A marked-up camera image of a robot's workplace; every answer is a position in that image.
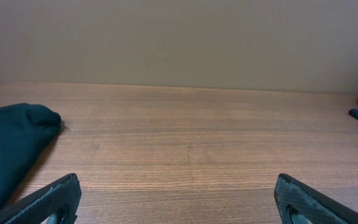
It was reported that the black folded garment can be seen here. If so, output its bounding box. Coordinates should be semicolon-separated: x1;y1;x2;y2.
0;103;62;209

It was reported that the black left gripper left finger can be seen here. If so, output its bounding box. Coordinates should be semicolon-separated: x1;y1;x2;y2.
0;173;81;224

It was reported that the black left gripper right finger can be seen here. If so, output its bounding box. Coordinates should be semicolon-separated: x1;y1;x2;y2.
274;174;358;224

